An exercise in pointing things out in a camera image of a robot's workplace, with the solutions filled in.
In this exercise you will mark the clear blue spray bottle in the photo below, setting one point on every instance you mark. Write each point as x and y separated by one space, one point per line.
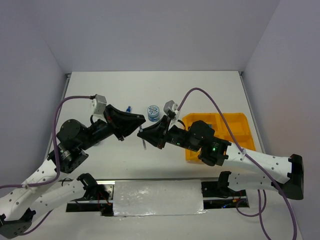
129 109

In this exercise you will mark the clear blue gel pen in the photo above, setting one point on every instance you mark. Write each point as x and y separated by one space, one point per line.
143 141

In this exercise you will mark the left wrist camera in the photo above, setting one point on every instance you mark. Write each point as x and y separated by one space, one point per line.
98 105

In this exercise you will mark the yellow divided storage tray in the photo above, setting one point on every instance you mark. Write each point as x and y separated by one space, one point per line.
237 123

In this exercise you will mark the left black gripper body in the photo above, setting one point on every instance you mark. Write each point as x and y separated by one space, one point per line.
100 130

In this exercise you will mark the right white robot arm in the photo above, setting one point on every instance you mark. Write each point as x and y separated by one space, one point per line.
266 172

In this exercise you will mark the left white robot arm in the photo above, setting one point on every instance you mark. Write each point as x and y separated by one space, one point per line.
22 206

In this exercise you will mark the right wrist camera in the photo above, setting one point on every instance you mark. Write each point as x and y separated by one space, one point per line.
171 110

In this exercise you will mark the blue lidded round jar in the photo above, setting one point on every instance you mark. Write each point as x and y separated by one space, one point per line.
153 113

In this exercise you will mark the silver foil covered plate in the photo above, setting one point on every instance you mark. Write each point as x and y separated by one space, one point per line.
158 198

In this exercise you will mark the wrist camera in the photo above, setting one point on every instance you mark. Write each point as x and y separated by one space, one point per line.
171 110
98 105

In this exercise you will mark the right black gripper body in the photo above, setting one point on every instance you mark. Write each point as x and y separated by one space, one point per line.
176 135

